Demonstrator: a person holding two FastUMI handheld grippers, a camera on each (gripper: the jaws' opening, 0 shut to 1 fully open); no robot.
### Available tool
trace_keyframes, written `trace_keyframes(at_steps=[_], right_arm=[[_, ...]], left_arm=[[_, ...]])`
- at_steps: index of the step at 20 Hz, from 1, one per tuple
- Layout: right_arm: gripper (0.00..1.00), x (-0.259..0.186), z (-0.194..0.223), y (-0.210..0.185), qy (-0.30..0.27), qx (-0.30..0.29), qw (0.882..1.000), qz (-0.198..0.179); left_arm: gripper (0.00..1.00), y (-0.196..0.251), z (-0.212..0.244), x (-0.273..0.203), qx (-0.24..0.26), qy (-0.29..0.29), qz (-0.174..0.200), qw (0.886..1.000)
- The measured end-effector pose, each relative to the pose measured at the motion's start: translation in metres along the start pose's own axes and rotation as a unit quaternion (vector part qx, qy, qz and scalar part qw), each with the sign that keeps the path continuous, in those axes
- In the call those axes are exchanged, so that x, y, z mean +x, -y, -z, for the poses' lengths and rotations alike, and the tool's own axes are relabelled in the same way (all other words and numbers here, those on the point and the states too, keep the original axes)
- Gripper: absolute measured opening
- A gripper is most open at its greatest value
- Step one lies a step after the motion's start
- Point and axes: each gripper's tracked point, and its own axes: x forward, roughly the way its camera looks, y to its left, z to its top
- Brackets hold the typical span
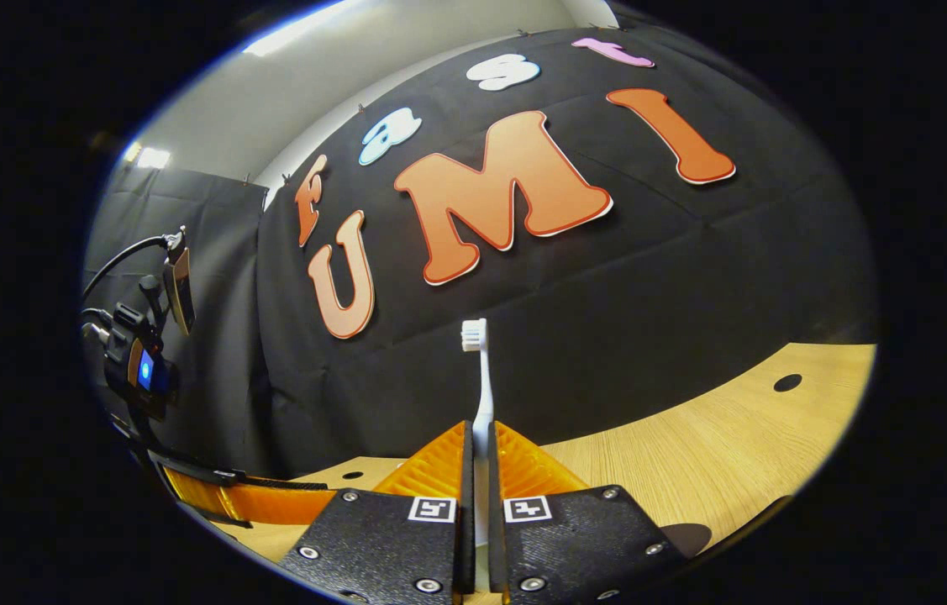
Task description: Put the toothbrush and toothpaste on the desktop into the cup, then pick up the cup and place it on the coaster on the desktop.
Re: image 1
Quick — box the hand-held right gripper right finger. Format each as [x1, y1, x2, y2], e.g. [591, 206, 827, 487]
[486, 420, 688, 605]

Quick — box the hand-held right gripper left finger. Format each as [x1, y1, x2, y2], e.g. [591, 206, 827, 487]
[280, 420, 476, 605]

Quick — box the dark brown round coaster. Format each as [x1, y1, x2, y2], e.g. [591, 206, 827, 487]
[660, 523, 713, 558]

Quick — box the white toothbrush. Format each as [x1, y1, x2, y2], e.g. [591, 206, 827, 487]
[461, 318, 496, 547]

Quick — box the wooden desktop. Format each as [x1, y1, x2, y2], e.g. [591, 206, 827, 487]
[229, 343, 877, 605]

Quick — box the black backdrop cloth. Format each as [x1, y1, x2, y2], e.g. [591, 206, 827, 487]
[82, 25, 879, 480]

